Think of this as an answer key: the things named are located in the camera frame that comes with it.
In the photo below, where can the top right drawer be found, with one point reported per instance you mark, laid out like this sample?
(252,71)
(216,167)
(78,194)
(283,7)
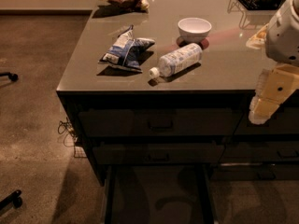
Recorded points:
(285,121)

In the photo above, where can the open bottom drawer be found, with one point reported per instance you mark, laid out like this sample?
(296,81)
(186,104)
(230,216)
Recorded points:
(158,194)

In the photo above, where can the black chair leg lower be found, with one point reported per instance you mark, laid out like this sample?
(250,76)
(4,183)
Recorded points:
(13,198)

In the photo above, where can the black chair caster upper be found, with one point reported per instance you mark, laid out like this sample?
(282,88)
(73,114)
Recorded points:
(11,76)

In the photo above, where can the middle left drawer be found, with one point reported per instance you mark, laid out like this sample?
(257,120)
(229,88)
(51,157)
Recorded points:
(157,153)

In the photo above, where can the blue white chip bag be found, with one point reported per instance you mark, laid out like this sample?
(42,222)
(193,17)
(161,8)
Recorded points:
(124,53)

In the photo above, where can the top left drawer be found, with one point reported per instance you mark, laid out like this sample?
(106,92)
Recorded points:
(159,122)

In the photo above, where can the middle right drawer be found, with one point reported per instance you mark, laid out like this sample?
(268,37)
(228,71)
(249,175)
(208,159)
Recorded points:
(276,151)

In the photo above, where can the bottom right drawer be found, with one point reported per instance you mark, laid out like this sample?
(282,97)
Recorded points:
(283,171)

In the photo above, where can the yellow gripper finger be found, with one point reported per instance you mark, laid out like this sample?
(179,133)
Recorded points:
(273,88)
(257,41)

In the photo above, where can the dark cabinet counter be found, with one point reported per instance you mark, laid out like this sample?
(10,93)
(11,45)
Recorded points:
(226,77)

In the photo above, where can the white ceramic bowl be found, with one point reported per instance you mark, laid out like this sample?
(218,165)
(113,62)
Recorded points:
(194,30)

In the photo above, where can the clear blue-label plastic bottle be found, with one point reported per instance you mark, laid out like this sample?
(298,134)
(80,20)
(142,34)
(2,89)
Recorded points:
(177,61)

